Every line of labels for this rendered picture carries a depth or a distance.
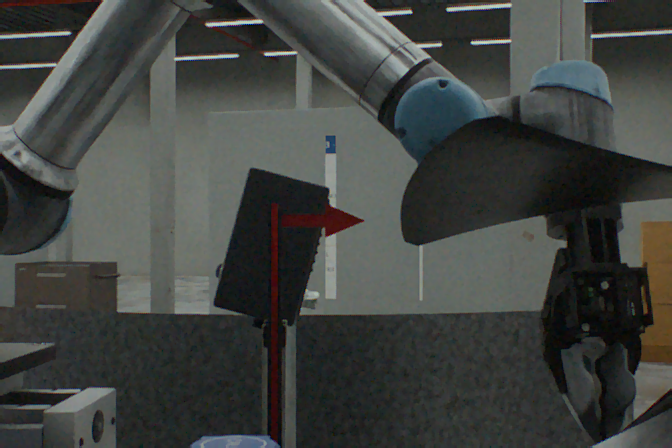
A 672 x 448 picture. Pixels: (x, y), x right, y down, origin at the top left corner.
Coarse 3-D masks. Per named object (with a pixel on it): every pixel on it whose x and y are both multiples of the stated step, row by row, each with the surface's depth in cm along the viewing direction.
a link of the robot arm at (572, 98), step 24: (552, 72) 92; (576, 72) 91; (600, 72) 92; (528, 96) 93; (552, 96) 92; (576, 96) 91; (600, 96) 91; (528, 120) 91; (552, 120) 91; (576, 120) 90; (600, 120) 90; (600, 144) 89
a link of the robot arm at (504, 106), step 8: (512, 96) 95; (520, 96) 94; (496, 104) 94; (504, 104) 93; (512, 104) 93; (496, 112) 91; (504, 112) 92; (512, 112) 92; (520, 112) 92; (520, 120) 92; (416, 160) 96
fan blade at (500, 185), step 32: (480, 128) 54; (512, 128) 54; (448, 160) 60; (480, 160) 59; (512, 160) 59; (544, 160) 58; (576, 160) 58; (608, 160) 57; (640, 160) 57; (416, 192) 65; (448, 192) 65; (480, 192) 66; (512, 192) 66; (544, 192) 66; (576, 192) 67; (608, 192) 67; (640, 192) 67; (416, 224) 71; (448, 224) 72; (480, 224) 73
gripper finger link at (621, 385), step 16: (608, 352) 88; (624, 352) 86; (608, 368) 87; (624, 368) 85; (608, 384) 87; (624, 384) 85; (608, 400) 87; (624, 400) 84; (608, 416) 86; (624, 416) 86; (608, 432) 86
